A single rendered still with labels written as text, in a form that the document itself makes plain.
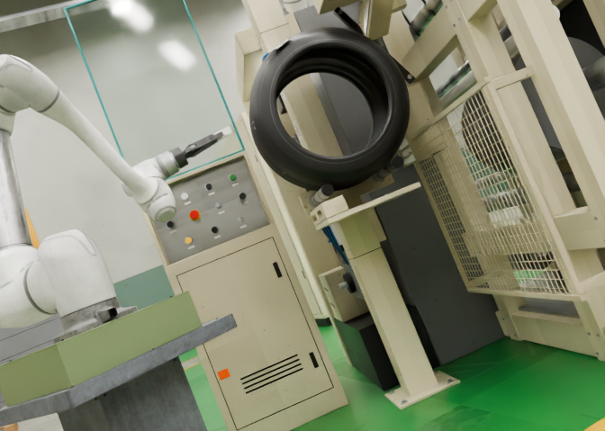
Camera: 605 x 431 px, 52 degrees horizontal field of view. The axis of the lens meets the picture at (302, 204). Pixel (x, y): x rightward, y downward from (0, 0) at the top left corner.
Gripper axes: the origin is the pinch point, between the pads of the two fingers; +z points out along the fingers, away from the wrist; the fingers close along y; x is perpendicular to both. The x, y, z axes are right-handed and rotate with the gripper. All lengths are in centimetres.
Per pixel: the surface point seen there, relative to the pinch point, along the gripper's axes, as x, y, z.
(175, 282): 37, 60, -48
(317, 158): 26.8, -12.9, 23.3
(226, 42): -335, 935, 173
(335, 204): 44.1, -10.4, 21.0
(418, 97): 23, 20, 80
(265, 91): -3.6, -12.1, 19.7
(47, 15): -370, 598, -71
